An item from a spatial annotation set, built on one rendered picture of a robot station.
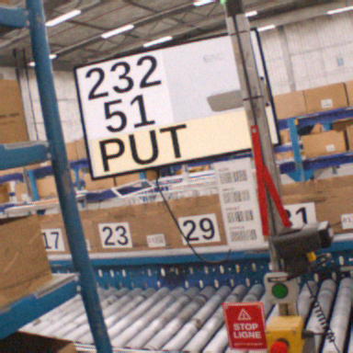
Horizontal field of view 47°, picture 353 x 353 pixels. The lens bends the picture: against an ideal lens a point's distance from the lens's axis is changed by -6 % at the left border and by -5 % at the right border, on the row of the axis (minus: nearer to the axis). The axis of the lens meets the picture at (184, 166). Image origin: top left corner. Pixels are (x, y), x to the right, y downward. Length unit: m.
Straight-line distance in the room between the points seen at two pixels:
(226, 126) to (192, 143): 0.09
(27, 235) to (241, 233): 0.50
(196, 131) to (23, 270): 0.58
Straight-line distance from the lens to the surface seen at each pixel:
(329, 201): 1.52
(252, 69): 0.92
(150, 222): 1.77
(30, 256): 0.63
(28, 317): 0.58
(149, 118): 1.05
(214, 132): 1.03
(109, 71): 1.10
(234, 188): 0.94
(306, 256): 0.90
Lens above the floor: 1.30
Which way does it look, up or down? 3 degrees down
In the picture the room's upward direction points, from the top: 11 degrees counter-clockwise
